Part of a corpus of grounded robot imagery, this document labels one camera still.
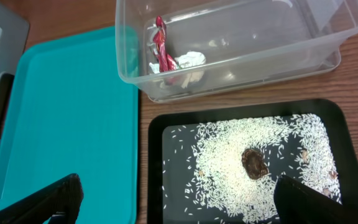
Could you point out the clear plastic waste bin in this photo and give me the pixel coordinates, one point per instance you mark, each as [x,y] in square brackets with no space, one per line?
[246,43]

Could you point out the brown food scrap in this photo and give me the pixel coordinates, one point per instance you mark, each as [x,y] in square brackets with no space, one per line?
[253,163]

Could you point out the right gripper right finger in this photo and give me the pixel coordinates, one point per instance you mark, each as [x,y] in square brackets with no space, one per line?
[298,203]

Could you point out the white napkin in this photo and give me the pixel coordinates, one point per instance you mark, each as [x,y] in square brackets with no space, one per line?
[190,59]

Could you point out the white rice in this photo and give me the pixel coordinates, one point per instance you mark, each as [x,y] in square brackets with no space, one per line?
[297,146]

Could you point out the red snack wrapper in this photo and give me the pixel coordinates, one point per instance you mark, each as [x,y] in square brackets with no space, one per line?
[165,61]

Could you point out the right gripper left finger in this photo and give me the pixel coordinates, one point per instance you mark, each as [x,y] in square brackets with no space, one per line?
[58,202]

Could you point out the teal serving tray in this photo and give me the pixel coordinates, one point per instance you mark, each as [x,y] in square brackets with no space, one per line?
[69,112]

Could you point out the black rectangular tray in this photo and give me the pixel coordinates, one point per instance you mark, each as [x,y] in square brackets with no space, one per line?
[159,149]

